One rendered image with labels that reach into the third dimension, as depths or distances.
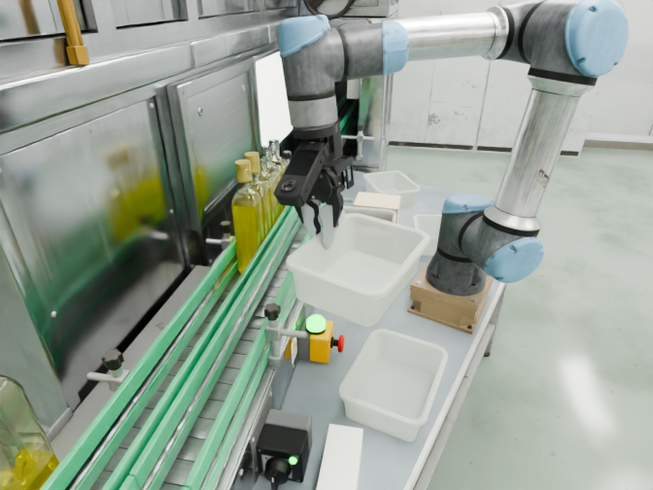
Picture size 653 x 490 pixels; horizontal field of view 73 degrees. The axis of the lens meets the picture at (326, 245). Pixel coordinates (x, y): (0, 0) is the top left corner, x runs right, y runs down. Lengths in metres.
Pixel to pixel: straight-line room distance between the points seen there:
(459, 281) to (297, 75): 0.66
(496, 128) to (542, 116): 4.08
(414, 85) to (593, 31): 4.01
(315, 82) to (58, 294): 0.51
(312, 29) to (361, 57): 0.08
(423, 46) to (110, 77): 0.54
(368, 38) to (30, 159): 0.51
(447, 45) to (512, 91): 4.04
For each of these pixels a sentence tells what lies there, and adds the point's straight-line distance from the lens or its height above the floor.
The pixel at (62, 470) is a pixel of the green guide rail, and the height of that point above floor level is 0.96.
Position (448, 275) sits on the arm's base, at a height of 0.88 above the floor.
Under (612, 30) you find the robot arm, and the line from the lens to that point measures 0.93.
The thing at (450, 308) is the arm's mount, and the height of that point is 0.80.
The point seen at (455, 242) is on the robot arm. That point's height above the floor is 0.98.
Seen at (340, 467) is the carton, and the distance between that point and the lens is 0.82.
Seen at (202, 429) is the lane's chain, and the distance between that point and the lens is 0.80.
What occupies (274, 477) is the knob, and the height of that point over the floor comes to 0.81.
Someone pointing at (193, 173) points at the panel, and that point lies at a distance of 1.07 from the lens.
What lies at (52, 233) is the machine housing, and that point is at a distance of 0.79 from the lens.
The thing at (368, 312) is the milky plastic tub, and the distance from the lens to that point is 0.66.
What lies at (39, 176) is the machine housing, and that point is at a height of 1.26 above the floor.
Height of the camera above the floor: 1.49
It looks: 30 degrees down
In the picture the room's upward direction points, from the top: straight up
